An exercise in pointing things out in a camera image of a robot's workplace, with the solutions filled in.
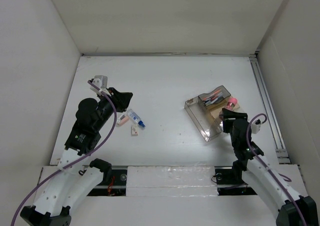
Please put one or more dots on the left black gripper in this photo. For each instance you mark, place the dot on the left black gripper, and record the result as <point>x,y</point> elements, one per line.
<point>121,100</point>

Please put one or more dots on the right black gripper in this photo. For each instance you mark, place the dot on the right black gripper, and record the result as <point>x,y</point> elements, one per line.
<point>228,113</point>

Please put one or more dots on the pink cap crayon jar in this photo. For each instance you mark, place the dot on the pink cap crayon jar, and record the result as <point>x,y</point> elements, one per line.
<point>231,104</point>

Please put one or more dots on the blue gel pen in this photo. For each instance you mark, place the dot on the blue gel pen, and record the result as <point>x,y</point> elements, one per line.
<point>212,101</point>

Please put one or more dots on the orange pen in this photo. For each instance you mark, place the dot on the orange pen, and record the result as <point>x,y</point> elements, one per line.
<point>212,94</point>

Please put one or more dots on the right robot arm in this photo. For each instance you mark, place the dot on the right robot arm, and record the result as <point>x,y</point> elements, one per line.
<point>288,206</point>

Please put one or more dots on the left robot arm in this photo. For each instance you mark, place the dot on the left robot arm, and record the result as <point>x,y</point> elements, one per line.
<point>77,175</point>

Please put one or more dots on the clear desk organizer tray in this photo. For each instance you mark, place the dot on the clear desk organizer tray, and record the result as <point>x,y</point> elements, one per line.
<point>206,117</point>

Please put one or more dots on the blue white glue tube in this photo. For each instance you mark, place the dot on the blue white glue tube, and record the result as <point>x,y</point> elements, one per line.
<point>137,119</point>

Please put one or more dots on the pink eraser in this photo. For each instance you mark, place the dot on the pink eraser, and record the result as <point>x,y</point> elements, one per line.
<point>122,119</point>

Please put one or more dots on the small white eraser box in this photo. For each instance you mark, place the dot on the small white eraser box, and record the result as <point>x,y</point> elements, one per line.
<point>134,130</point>

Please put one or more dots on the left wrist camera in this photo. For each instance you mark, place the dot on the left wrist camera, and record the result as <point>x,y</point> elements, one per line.
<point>98,84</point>

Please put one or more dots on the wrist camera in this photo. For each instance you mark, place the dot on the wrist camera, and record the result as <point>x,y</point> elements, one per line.
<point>98,84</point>
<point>256,126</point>

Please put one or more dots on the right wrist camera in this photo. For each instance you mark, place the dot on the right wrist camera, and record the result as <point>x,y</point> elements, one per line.
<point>256,126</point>

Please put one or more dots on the aluminium rail right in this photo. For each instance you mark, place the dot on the aluminium rail right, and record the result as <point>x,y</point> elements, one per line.
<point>280,148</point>

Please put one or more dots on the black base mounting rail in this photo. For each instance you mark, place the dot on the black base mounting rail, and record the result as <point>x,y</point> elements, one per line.
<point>114,186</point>

